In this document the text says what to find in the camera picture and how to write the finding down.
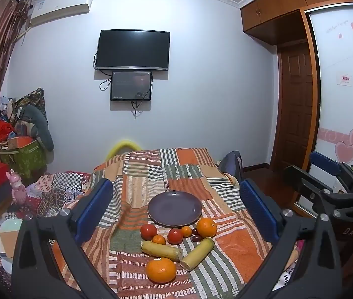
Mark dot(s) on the brown wooden door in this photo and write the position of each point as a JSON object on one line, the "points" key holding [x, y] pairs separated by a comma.
{"points": [[295, 107]]}

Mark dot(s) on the white air conditioner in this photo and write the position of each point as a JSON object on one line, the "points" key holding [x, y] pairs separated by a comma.
{"points": [[50, 10]]}

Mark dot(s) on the dark purple plate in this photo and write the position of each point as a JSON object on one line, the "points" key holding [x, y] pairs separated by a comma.
{"points": [[174, 209]]}

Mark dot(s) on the pink rabbit figurine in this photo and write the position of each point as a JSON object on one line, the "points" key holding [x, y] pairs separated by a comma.
{"points": [[19, 193]]}

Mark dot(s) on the red plastic bag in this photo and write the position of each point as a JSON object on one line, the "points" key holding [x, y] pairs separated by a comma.
{"points": [[5, 129]]}

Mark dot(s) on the white sliding wardrobe door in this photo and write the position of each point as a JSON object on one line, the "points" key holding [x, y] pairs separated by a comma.
{"points": [[332, 33]]}

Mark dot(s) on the blue backpack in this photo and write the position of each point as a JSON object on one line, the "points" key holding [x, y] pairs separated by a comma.
{"points": [[232, 164]]}

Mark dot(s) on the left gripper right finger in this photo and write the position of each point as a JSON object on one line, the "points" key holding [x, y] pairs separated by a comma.
{"points": [[318, 272]]}

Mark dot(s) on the grey plush toy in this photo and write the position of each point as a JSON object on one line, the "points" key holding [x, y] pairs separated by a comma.
{"points": [[40, 130]]}

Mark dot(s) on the corn cob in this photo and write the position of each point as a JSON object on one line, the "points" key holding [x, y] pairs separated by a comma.
{"points": [[194, 258], [161, 251]]}

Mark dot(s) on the black wall television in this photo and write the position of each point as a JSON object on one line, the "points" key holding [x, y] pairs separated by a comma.
{"points": [[128, 49]]}

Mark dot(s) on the tomato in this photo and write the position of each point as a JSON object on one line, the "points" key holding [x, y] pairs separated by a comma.
{"points": [[175, 236], [148, 232]]}

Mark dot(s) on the wooden overhead cabinet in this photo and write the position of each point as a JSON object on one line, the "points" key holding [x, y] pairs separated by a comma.
{"points": [[276, 22]]}

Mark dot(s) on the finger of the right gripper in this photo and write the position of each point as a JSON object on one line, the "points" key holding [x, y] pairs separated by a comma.
{"points": [[340, 170], [327, 204]]}

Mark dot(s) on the large orange with sticker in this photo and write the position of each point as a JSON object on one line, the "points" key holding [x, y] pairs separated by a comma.
{"points": [[161, 270]]}

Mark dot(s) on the striped patchwork blanket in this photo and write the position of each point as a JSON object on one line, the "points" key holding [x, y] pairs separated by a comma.
{"points": [[137, 177]]}

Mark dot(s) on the yellow hoop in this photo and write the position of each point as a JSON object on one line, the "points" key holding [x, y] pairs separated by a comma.
{"points": [[126, 145]]}

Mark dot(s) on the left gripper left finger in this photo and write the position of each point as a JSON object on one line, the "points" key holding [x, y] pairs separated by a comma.
{"points": [[35, 273]]}

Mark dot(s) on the small wall monitor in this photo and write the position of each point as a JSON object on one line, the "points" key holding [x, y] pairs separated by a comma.
{"points": [[131, 86]]}

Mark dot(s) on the floral patchwork quilt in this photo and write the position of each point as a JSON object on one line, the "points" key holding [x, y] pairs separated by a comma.
{"points": [[45, 198]]}

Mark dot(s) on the small tangerine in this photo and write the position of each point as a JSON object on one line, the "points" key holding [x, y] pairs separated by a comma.
{"points": [[186, 231], [159, 239]]}

